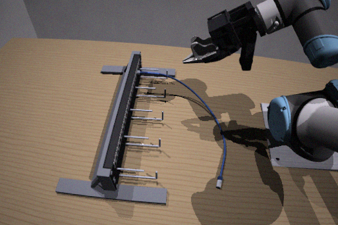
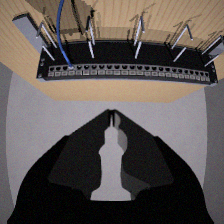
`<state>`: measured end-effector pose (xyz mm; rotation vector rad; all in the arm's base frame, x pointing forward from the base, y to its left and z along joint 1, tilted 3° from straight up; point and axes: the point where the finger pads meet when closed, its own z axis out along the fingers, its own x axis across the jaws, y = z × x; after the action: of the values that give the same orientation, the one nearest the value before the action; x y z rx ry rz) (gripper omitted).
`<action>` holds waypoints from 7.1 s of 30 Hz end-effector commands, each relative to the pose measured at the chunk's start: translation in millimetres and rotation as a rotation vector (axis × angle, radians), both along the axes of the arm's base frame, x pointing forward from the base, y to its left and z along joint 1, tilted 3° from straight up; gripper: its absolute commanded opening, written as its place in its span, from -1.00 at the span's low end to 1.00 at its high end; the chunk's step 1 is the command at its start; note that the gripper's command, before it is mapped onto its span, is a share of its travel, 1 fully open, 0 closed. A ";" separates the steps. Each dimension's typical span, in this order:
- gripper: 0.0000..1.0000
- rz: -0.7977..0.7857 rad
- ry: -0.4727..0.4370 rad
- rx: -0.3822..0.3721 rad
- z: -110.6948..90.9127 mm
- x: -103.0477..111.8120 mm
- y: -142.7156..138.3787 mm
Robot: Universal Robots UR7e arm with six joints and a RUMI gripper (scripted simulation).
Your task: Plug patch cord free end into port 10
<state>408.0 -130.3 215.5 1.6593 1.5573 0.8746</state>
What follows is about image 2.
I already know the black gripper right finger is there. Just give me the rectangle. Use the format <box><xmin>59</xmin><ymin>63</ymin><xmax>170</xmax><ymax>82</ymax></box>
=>
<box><xmin>112</xmin><ymin>109</ymin><xmax>214</xmax><ymax>224</ymax></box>

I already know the grey network port rack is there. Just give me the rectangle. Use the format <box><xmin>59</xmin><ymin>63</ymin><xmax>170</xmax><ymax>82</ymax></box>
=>
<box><xmin>12</xmin><ymin>14</ymin><xmax>224</xmax><ymax>87</ymax></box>

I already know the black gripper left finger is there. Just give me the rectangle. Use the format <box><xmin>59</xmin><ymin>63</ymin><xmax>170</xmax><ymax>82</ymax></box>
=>
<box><xmin>7</xmin><ymin>109</ymin><xmax>112</xmax><ymax>224</ymax></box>

